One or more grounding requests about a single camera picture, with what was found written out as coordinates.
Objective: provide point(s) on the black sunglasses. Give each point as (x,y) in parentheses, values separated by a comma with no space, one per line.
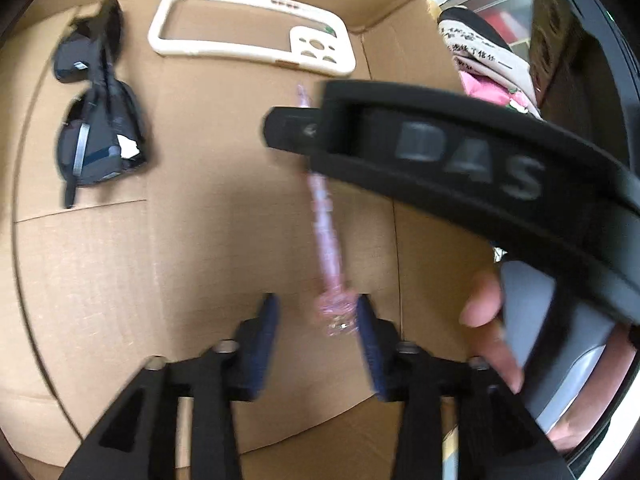
(100,135)

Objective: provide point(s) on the pink strawberry plush toy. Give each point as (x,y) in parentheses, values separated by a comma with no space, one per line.
(485,87)

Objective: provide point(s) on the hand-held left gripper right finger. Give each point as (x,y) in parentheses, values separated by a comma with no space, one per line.
(367,345)

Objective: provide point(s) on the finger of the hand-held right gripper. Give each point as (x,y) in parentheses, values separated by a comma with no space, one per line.
(292,130)

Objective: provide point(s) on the pink glitter pen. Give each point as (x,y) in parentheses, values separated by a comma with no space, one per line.
(325,230)

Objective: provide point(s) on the brown cardboard box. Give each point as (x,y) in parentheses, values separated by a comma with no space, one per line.
(200,240)

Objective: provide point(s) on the beige printed cloth bag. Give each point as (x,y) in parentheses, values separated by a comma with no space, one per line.
(475,45)

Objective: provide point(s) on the person's right hand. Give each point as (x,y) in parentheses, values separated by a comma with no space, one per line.
(482,305)

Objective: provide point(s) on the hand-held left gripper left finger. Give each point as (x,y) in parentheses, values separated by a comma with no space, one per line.
(267,340)

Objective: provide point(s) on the white phone case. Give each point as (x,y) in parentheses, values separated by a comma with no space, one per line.
(320,47)

